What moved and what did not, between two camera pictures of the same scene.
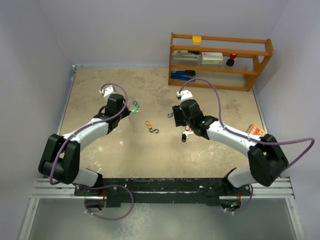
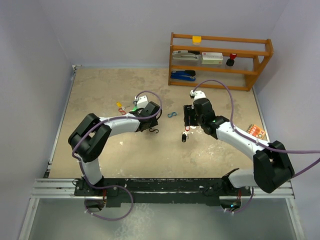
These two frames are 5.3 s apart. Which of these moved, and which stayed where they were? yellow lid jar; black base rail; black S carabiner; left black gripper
Moved: left black gripper
Stayed: yellow lid jar; black base rail; black S carabiner
